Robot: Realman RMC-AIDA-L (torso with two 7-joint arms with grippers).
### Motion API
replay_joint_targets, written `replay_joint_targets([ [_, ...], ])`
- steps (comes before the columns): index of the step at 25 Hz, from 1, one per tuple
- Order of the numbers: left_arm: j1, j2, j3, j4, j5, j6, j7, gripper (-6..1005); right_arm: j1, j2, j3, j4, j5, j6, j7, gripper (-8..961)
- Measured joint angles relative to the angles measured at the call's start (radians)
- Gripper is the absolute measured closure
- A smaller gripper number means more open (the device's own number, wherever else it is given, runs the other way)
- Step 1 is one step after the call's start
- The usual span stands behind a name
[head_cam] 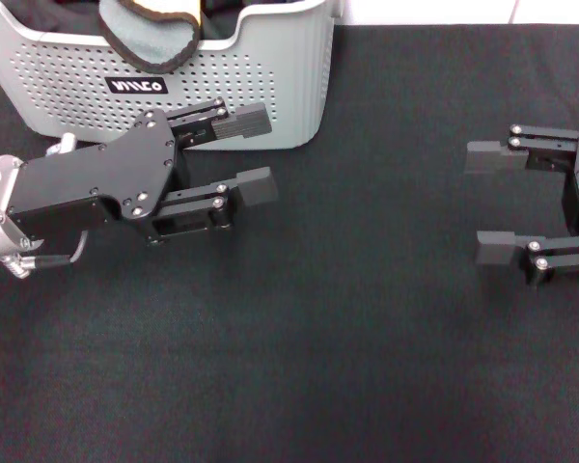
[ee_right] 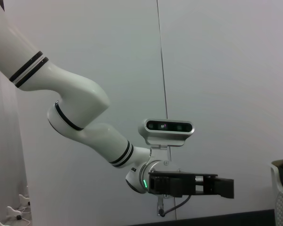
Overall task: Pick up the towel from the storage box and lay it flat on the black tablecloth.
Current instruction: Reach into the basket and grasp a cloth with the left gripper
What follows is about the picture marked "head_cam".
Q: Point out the black cloth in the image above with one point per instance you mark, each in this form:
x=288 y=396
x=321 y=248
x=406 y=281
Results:
x=77 y=19

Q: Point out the grey perforated plastic storage box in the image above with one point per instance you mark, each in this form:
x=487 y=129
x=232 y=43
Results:
x=270 y=72

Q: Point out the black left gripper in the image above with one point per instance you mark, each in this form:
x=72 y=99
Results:
x=101 y=183

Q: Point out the yellow and grey towel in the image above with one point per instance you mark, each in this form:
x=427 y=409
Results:
x=145 y=34

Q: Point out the black tablecloth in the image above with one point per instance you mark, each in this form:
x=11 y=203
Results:
x=318 y=337

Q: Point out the silver wrist connector knob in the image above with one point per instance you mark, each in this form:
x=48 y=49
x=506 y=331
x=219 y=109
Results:
x=66 y=142

